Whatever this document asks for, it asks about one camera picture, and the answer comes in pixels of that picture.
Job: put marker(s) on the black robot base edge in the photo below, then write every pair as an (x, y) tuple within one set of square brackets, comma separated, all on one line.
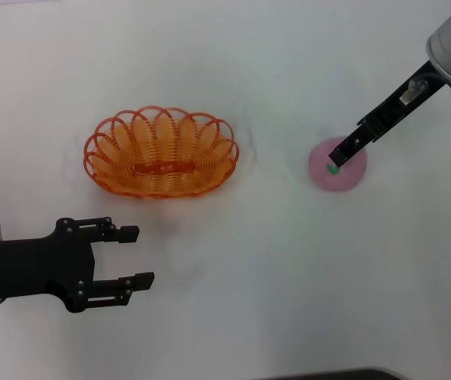
[(328, 375)]

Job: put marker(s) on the pink peach with green leaf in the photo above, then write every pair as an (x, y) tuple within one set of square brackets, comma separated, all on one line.
[(348, 178)]

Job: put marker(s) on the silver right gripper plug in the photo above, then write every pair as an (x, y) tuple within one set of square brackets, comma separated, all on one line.
[(411, 93)]

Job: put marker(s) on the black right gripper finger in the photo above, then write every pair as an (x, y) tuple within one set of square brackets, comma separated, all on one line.
[(344, 152)]

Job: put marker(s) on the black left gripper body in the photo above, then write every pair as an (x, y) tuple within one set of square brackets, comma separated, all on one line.
[(31, 267)]

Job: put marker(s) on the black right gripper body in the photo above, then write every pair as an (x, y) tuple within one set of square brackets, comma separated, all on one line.
[(387, 112)]

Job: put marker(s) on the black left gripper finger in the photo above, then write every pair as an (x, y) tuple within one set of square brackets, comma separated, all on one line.
[(142, 280), (128, 233)]

